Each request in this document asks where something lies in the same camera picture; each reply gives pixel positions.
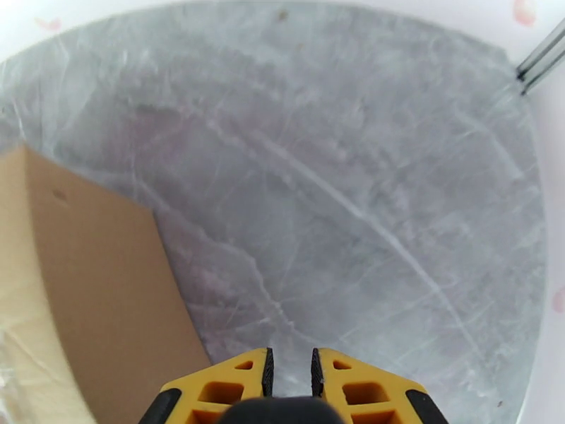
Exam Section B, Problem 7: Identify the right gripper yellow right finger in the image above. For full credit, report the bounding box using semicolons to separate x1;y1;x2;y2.
311;347;449;424

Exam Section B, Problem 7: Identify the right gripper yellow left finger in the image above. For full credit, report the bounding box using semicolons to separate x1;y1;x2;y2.
138;347;275;424

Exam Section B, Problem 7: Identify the brown cardboard box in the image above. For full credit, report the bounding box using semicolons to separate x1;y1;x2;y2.
0;144;213;424

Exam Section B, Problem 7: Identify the aluminium frame post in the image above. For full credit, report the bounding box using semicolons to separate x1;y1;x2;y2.
515;16;565;96

